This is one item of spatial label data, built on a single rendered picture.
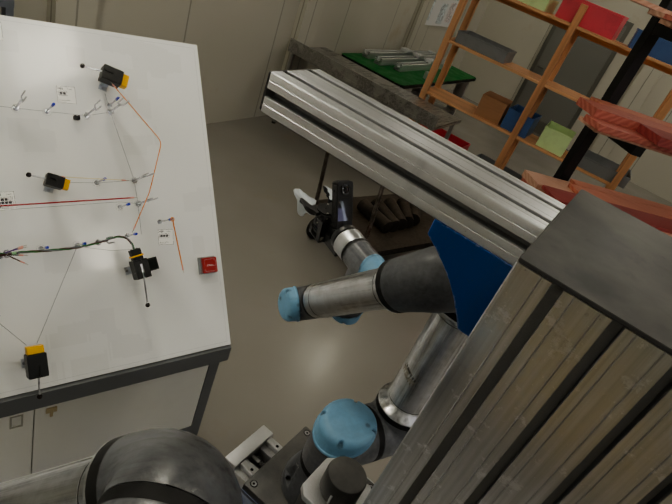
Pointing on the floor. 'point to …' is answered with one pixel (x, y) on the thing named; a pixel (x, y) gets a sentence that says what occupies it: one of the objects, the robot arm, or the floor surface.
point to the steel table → (374, 86)
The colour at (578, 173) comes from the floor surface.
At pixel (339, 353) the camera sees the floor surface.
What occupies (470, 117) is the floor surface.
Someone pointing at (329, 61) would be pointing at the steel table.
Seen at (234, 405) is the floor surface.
